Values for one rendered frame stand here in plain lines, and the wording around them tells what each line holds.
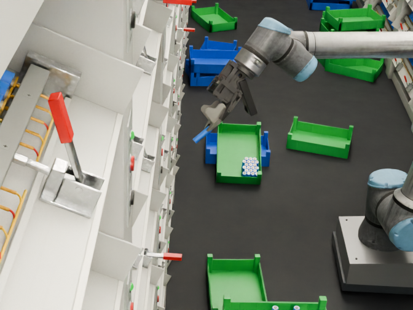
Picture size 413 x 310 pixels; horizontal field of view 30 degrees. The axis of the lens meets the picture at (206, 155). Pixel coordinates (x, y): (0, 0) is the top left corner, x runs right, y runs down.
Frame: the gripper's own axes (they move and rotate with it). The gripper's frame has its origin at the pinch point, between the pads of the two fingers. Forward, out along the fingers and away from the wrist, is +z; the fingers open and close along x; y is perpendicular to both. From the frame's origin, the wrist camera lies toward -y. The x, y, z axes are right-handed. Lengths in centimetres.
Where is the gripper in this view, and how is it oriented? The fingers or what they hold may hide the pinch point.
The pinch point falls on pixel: (210, 128)
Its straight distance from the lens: 229.2
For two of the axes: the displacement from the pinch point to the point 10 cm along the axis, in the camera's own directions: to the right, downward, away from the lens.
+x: 2.7, 2.4, -9.3
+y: -7.6, -5.4, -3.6
